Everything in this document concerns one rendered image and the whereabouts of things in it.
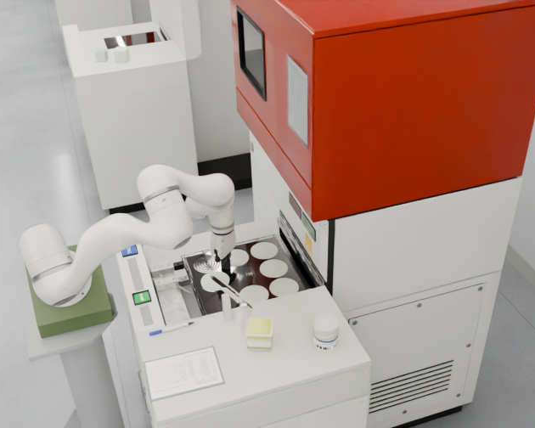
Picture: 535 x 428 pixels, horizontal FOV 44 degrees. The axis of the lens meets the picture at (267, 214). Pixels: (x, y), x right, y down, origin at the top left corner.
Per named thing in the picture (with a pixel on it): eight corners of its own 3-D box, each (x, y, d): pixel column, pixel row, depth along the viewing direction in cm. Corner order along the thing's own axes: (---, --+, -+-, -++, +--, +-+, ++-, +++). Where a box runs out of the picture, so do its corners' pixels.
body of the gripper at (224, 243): (221, 215, 229) (223, 240, 235) (204, 230, 222) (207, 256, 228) (239, 221, 225) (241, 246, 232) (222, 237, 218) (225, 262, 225)
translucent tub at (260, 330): (273, 334, 198) (273, 317, 194) (272, 352, 192) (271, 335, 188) (249, 332, 199) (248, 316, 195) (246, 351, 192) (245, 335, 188)
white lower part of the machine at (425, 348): (385, 295, 352) (397, 163, 304) (470, 414, 288) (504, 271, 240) (258, 328, 334) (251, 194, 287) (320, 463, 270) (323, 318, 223)
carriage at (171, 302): (172, 272, 241) (171, 266, 239) (196, 340, 212) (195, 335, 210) (151, 277, 239) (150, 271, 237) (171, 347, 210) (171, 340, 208)
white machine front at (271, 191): (257, 192, 287) (254, 109, 264) (331, 315, 224) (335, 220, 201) (250, 194, 287) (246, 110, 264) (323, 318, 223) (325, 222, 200)
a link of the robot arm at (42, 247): (45, 298, 200) (35, 293, 177) (21, 243, 202) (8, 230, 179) (83, 282, 203) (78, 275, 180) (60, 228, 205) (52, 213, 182)
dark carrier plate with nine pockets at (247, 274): (274, 238, 248) (274, 236, 248) (308, 295, 221) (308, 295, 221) (185, 258, 240) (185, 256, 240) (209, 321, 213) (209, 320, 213)
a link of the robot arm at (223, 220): (206, 229, 218) (234, 227, 219) (203, 196, 211) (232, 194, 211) (206, 214, 225) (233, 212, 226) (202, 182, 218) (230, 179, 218)
